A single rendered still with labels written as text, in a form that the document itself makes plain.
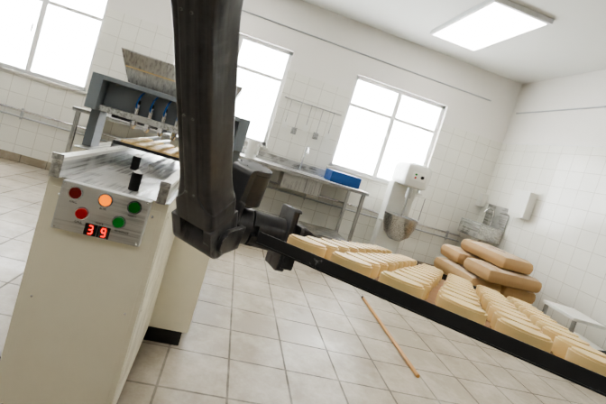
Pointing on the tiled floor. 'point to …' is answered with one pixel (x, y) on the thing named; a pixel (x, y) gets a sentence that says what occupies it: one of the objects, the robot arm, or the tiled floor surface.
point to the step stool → (574, 319)
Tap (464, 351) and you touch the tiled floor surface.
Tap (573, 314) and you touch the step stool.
